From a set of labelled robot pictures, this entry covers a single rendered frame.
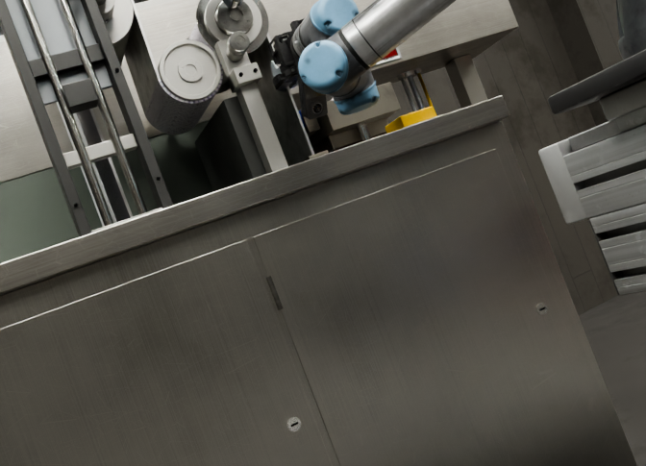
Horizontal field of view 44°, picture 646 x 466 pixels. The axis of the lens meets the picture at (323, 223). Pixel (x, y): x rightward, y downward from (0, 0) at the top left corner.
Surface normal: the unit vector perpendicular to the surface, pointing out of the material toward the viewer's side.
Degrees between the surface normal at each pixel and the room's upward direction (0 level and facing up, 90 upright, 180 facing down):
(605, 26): 90
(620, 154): 90
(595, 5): 90
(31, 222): 90
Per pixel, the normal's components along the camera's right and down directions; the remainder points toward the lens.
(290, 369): 0.32, -0.15
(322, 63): -0.28, 0.07
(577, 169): -0.83, 0.30
